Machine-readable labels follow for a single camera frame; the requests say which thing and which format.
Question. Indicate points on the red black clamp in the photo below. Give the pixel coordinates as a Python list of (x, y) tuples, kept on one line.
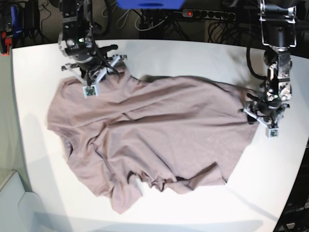
[(5, 42)]

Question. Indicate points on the blue box overhead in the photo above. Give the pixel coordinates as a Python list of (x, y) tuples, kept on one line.
[(150, 4)]

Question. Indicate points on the mauve t-shirt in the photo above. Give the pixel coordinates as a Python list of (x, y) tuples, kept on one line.
[(175, 133)]

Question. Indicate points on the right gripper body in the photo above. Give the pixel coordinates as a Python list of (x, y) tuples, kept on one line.
[(91, 71)]

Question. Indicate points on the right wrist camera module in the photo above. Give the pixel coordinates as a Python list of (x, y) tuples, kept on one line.
[(91, 90)]

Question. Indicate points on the white power strip red switch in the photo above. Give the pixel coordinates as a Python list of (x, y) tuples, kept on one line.
[(208, 14)]

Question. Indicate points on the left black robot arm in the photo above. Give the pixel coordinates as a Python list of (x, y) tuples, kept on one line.
[(277, 21)]

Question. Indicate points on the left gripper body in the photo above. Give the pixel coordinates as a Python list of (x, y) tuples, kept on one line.
[(264, 113)]

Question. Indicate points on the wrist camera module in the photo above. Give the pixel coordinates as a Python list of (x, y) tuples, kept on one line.
[(272, 132), (91, 90)]

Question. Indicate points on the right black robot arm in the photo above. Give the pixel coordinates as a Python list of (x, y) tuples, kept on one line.
[(77, 42)]

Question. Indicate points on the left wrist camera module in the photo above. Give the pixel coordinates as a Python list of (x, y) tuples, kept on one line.
[(272, 132)]

